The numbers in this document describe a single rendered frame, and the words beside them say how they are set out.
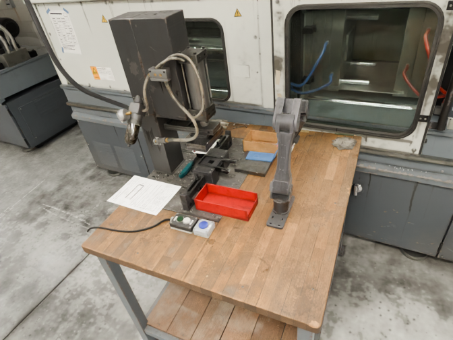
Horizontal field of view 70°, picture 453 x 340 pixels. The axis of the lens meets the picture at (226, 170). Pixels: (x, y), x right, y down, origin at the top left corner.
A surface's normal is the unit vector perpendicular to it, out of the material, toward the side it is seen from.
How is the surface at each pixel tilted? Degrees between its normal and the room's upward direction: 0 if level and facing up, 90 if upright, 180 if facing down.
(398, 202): 90
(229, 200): 0
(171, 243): 0
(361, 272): 0
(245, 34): 90
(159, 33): 90
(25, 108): 90
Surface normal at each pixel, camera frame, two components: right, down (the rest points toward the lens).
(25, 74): 0.88, 0.19
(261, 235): -0.11, -0.80
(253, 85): -0.46, 0.57
